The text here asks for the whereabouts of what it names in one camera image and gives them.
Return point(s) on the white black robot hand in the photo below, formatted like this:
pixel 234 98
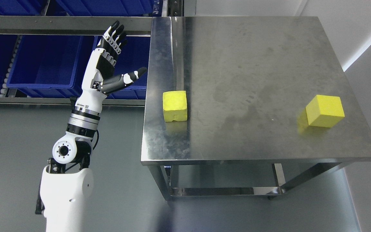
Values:
pixel 99 74

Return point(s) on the yellow foam block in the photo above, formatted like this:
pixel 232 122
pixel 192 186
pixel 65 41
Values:
pixel 174 106
pixel 324 111

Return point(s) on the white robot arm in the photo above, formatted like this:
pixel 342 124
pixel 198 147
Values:
pixel 67 181

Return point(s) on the metal roller shelf rack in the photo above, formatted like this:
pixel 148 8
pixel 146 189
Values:
pixel 79 25

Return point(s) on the blue plastic bin right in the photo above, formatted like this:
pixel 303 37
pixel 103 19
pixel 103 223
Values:
pixel 134 55

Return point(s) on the blue plastic bin top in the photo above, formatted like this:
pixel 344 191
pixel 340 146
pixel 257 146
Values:
pixel 81 7

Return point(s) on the blue plastic bin centre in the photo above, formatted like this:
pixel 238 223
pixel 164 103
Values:
pixel 51 66

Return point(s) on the stainless steel table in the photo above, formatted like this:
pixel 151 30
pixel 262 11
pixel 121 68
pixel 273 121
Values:
pixel 247 81

